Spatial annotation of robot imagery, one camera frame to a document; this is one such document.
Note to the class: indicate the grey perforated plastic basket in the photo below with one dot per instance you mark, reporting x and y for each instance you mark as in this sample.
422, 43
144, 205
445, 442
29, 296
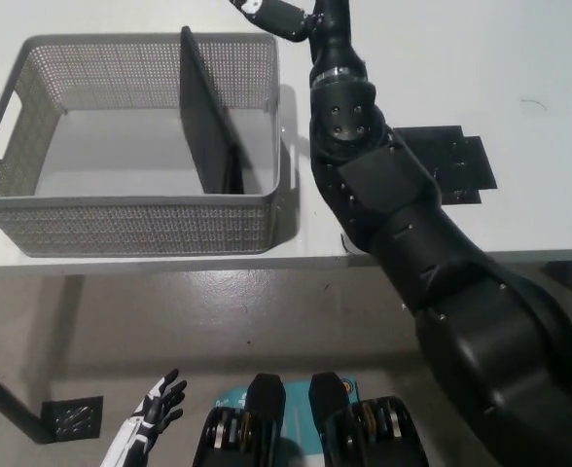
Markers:
135, 228

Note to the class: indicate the black table leg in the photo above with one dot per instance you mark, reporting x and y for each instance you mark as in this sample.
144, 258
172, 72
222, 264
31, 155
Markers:
4, 399

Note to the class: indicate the black perforated foot plate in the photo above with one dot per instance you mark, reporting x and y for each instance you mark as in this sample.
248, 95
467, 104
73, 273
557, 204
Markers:
72, 417

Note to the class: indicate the black robot body block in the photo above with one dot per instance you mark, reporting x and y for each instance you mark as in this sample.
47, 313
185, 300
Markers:
242, 428
364, 428

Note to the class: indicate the black tape patch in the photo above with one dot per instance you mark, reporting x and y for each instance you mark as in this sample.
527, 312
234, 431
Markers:
456, 165

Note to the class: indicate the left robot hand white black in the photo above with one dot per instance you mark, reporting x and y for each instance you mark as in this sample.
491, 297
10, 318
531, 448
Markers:
150, 418

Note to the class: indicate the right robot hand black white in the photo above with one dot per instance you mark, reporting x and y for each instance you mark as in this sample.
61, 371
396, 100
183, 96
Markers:
325, 29

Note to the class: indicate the dark hardcover notebook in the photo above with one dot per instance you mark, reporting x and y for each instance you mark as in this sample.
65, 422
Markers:
208, 126

